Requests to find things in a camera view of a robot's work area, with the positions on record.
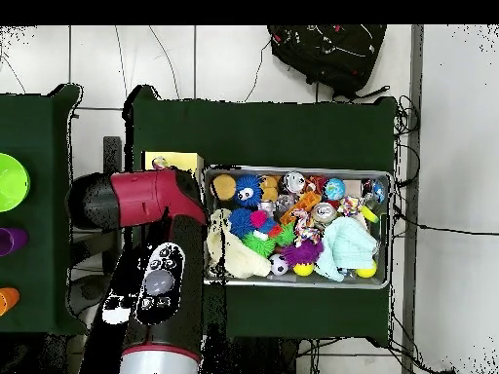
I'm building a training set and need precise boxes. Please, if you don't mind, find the shallow metal mesh bin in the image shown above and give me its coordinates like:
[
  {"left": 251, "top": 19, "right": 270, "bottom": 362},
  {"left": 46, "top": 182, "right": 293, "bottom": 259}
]
[{"left": 202, "top": 165, "right": 394, "bottom": 290}]

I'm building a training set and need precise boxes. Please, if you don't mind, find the wooden three-hole box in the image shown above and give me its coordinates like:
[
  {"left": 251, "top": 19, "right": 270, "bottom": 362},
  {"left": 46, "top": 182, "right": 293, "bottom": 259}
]
[{"left": 141, "top": 150, "right": 205, "bottom": 184}]

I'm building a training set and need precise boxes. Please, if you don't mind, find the blue spiky ball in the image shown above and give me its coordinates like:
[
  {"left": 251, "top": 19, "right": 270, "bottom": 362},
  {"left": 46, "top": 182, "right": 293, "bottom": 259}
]
[{"left": 228, "top": 206, "right": 256, "bottom": 239}]

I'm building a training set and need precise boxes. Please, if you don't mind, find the blue spiky toy with eyes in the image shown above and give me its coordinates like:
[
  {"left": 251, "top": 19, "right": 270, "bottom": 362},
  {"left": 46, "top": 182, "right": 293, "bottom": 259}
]
[{"left": 233, "top": 173, "right": 264, "bottom": 208}]

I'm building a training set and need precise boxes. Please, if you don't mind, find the orange foam disc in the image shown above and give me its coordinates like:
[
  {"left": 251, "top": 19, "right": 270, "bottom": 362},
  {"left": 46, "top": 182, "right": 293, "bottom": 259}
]
[{"left": 211, "top": 173, "right": 238, "bottom": 202}]

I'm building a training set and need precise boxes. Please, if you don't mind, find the cream knitted cloth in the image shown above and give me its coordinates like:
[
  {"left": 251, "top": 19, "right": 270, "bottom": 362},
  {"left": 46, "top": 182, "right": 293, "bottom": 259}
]
[{"left": 206, "top": 207, "right": 273, "bottom": 280}]

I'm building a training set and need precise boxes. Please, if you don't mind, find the orange plastic tray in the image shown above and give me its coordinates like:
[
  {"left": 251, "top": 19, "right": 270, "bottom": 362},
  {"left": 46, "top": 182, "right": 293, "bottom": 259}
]
[{"left": 278, "top": 191, "right": 323, "bottom": 226}]

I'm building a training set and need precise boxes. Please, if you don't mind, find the purple spiky monster toy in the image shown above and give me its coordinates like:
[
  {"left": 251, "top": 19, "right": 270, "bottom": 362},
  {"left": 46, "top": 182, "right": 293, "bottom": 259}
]
[{"left": 281, "top": 239, "right": 325, "bottom": 268}]

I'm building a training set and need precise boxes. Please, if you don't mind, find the dark green tablecloth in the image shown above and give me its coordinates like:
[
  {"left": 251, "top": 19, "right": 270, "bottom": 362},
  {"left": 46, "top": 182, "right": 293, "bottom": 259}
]
[
  {"left": 0, "top": 83, "right": 92, "bottom": 337},
  {"left": 123, "top": 84, "right": 400, "bottom": 348}
]

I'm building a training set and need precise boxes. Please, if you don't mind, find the globe print ball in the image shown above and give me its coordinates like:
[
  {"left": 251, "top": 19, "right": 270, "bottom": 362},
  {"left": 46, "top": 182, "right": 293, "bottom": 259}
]
[{"left": 322, "top": 177, "right": 347, "bottom": 202}]

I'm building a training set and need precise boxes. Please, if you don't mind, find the mint green knitted cloth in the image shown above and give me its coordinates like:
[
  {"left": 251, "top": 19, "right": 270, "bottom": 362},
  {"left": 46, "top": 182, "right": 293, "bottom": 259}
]
[{"left": 314, "top": 215, "right": 380, "bottom": 282}]

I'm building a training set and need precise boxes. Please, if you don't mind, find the black backpack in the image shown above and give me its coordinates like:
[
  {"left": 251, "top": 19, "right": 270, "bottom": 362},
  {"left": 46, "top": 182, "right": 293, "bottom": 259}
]
[{"left": 267, "top": 24, "right": 392, "bottom": 101}]

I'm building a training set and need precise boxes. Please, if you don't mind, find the dark gray rounded base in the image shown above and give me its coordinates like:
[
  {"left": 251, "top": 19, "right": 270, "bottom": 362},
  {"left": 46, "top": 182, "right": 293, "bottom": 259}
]
[{"left": 66, "top": 273, "right": 115, "bottom": 318}]

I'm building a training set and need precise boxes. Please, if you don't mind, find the purple cup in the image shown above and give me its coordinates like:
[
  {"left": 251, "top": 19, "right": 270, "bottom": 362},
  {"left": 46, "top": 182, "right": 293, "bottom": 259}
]
[{"left": 0, "top": 227, "right": 29, "bottom": 257}]

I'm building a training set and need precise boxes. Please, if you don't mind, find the lime green bowl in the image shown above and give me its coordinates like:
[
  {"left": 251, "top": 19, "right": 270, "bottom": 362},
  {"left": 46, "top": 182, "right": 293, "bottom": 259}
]
[{"left": 0, "top": 152, "right": 31, "bottom": 213}]

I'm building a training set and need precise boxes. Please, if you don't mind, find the orange cup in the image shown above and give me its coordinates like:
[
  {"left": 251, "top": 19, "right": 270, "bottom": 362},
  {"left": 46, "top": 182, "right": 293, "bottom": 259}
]
[{"left": 0, "top": 286, "right": 20, "bottom": 317}]

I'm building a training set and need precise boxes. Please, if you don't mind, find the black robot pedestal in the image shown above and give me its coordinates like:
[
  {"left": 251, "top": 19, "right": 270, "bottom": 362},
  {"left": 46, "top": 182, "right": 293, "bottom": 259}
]
[{"left": 200, "top": 322, "right": 301, "bottom": 374}]

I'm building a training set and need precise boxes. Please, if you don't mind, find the black floor cable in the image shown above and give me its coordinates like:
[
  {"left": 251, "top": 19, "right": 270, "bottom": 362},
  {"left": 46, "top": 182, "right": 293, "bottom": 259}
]
[{"left": 393, "top": 206, "right": 499, "bottom": 237}]

